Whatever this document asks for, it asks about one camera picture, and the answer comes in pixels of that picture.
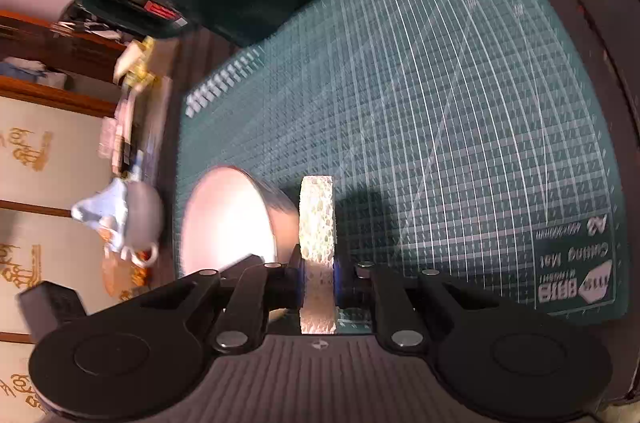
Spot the white bowl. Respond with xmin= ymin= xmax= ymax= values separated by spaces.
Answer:
xmin=175 ymin=166 xmax=302 ymax=285

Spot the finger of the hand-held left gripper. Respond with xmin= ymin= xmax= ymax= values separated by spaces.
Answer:
xmin=216 ymin=253 xmax=266 ymax=279

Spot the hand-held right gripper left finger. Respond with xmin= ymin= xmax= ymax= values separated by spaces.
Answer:
xmin=141 ymin=260 xmax=307 ymax=355

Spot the grey book stack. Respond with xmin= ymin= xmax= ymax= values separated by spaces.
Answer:
xmin=100 ymin=93 xmax=167 ymax=185

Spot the orange plastic container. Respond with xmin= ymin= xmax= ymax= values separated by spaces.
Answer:
xmin=100 ymin=248 xmax=152 ymax=300

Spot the grey mug with blue hat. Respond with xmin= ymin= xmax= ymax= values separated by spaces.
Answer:
xmin=71 ymin=178 xmax=166 ymax=267

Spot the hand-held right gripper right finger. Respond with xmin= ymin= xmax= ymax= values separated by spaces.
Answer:
xmin=334 ymin=260 xmax=507 ymax=355

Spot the wooden shelf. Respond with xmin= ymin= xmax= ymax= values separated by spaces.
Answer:
xmin=0 ymin=8 xmax=132 ymax=116

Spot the oval cream sponge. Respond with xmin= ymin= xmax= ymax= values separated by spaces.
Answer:
xmin=298 ymin=176 xmax=337 ymax=335

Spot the green cutting mat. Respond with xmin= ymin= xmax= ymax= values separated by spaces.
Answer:
xmin=175 ymin=0 xmax=629 ymax=335

